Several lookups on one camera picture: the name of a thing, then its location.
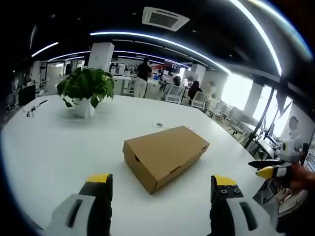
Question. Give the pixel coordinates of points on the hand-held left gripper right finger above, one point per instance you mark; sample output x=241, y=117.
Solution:
x=236, y=216

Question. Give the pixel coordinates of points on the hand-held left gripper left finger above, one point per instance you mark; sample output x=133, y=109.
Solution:
x=73, y=214

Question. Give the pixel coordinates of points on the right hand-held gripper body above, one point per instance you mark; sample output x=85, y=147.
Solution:
x=291, y=151

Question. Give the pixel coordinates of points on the brown cardboard shoe box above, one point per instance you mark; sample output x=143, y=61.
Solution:
x=167, y=150

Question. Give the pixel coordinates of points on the person's right hand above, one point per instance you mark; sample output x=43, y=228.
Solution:
x=304, y=179

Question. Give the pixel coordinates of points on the grey chair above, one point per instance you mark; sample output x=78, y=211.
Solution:
x=268, y=196

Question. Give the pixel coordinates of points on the black tripod stand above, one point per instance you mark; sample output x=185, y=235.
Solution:
x=261, y=118

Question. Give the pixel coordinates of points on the bright window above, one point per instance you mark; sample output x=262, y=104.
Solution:
x=237, y=91

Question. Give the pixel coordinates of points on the white mesh office chair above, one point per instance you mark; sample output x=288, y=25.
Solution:
x=175, y=93
x=199, y=99

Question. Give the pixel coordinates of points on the black and white desk tool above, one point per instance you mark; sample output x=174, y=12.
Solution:
x=32, y=111

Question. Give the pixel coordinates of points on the long ceiling light strip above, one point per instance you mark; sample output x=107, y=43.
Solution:
x=261, y=32
x=157, y=38

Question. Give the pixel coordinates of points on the black monitor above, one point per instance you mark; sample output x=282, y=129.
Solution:
x=26, y=94

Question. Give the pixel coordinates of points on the potted green plant white pot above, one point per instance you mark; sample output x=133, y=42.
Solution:
x=85, y=84

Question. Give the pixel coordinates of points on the white pillar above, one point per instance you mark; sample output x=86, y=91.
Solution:
x=100, y=57

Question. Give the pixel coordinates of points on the short ceiling light strip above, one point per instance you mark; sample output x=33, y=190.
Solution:
x=44, y=49

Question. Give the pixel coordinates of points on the ceiling air conditioner vent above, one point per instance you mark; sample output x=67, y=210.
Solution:
x=165, y=18

